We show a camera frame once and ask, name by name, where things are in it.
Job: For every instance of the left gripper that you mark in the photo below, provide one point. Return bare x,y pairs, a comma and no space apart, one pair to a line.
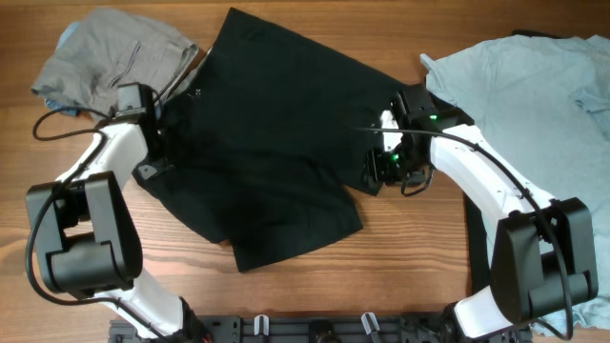
151,171

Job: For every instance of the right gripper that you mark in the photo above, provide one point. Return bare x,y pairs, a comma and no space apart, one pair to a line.
376,164

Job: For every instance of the black shorts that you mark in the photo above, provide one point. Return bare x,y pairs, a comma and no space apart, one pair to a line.
267,142

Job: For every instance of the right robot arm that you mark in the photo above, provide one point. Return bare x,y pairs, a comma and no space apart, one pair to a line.
543,259

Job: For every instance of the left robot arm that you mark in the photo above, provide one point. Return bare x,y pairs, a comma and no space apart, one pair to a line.
84,249

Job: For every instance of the blue garment under grey shorts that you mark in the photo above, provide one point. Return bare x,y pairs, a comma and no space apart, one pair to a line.
52,104

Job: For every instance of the folded grey shorts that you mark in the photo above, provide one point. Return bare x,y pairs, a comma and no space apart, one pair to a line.
111,48

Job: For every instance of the light blue t-shirt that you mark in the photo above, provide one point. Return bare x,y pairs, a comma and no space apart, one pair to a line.
543,104

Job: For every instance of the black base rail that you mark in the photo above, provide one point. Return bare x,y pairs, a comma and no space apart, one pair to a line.
314,328

